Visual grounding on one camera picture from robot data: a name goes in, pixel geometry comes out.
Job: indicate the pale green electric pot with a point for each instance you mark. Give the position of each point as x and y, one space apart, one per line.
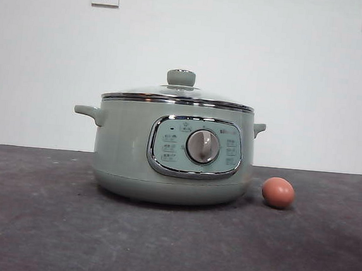
122 149

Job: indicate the glass lid with green knob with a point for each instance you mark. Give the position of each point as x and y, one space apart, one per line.
181 78

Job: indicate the brown egg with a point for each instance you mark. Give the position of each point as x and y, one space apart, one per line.
278 193

